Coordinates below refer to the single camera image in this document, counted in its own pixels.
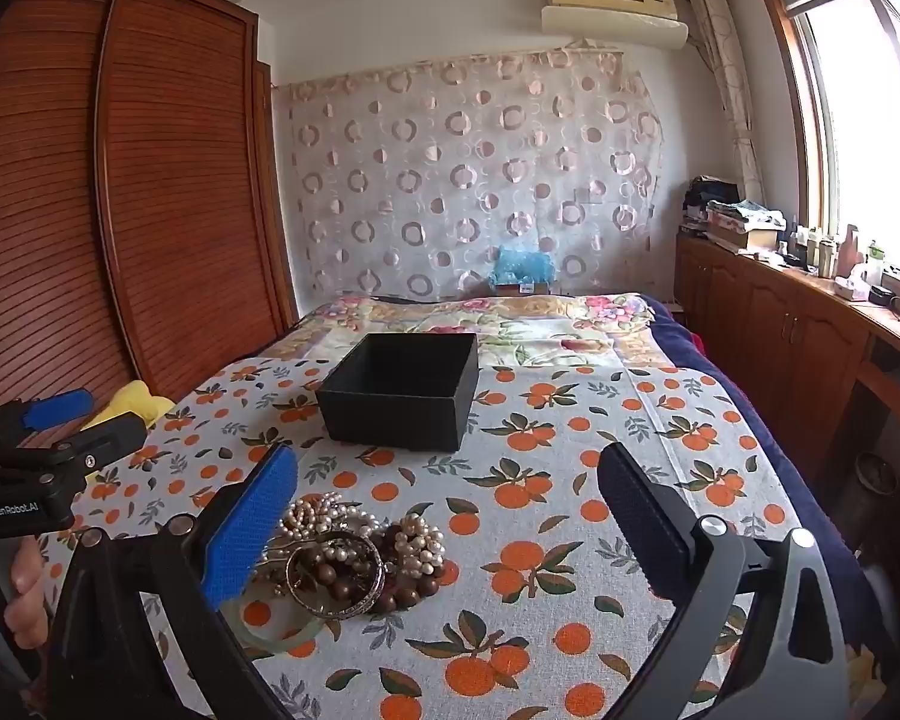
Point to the stack of clothes and books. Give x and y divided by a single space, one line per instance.
727 214

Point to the wooden frame window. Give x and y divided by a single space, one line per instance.
862 127

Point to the circle pattern wall curtain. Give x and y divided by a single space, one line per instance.
457 165

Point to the engraved metal bangle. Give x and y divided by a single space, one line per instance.
294 585

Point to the floral bedsheet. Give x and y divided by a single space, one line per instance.
555 337

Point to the long wooden cabinet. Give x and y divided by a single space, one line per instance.
780 330

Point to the person's left hand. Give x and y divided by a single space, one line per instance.
24 592

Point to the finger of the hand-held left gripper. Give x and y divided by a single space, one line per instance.
56 409
112 431

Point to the navy blanket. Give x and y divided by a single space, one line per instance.
742 405

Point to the small black device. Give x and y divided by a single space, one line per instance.
885 296

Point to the small cardboard box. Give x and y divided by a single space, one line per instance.
525 289

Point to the white tissue box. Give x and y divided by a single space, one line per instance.
849 289

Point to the pale green jade bangle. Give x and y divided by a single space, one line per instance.
270 641

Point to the patterned window curtain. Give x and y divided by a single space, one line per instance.
727 75

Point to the black storage box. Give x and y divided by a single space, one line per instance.
390 405

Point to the wall air conditioner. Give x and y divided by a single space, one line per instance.
607 15

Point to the dark waste bin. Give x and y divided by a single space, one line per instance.
879 472

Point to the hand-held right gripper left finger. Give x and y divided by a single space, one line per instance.
251 532

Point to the row of toiletry bottles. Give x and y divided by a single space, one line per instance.
825 247

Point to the blue lace cloth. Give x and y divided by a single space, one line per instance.
521 264

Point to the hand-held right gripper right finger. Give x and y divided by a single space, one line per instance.
641 517

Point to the wooden slatted wardrobe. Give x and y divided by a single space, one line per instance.
172 202

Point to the yellow cloth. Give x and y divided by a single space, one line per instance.
139 399

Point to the orange fruit print cloth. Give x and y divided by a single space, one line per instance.
540 480

